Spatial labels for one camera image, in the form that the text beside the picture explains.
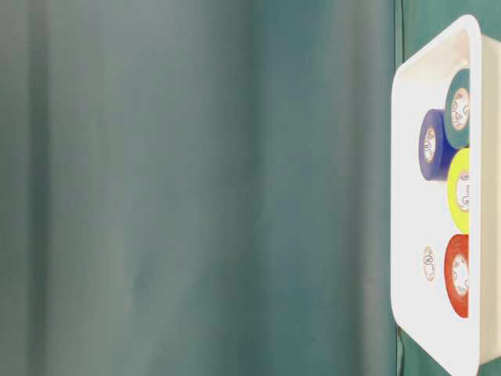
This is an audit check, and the white tape roll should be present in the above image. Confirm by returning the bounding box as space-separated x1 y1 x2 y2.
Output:
420 245 445 302

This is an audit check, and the teal tape roll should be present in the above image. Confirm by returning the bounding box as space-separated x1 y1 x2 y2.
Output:
444 68 470 150

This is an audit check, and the white plastic case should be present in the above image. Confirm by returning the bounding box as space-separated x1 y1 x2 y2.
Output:
390 15 500 375

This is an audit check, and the blue tape roll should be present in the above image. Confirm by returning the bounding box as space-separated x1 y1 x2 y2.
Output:
418 109 457 181

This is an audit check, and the yellow tape roll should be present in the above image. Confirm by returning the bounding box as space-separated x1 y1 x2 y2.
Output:
447 148 470 234

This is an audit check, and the orange tape roll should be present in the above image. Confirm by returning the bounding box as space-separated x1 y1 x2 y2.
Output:
444 234 469 318

